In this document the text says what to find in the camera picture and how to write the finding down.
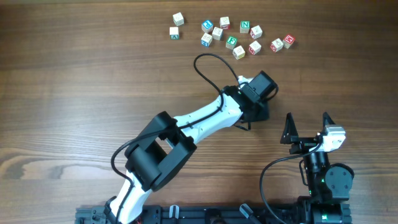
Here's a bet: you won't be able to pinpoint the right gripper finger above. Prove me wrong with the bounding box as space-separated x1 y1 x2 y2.
280 113 299 144
323 112 335 128

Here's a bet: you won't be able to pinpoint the green letter F block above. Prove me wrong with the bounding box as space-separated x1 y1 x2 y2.
226 36 238 50

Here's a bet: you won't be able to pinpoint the white block blue side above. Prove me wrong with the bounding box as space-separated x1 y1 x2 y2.
201 33 213 47

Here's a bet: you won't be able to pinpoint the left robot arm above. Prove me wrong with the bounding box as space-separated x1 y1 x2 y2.
105 72 278 223

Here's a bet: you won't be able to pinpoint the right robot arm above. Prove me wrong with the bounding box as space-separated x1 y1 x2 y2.
280 113 354 224

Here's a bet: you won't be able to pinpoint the white block yellow side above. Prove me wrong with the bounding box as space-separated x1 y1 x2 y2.
233 45 246 60

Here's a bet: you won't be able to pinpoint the white block red letter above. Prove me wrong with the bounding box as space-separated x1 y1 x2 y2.
249 40 262 55

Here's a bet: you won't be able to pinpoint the white block red number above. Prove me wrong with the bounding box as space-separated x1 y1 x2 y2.
270 38 284 52

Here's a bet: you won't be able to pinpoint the red letter M block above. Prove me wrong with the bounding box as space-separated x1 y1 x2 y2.
282 34 295 49

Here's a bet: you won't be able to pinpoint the white block red picture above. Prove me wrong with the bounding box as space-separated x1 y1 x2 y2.
249 25 262 39

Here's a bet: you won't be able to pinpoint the green letter N block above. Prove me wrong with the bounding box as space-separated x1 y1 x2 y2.
239 21 251 34

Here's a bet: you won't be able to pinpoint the white block grey picture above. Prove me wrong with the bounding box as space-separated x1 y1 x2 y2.
212 27 223 40

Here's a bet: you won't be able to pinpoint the white block red side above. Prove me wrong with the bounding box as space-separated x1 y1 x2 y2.
220 16 231 29

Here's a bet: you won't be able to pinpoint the blue letter P block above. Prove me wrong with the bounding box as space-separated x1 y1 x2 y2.
201 20 214 34

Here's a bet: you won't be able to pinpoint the white block green side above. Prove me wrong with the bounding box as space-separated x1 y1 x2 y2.
169 27 180 40

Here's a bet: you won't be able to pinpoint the plain white wooden block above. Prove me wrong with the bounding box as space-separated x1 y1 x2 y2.
172 12 185 26

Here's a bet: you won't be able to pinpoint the right black camera cable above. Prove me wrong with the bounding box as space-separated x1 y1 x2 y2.
259 141 324 224

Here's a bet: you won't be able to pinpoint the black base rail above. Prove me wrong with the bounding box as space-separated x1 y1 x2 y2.
74 203 352 224

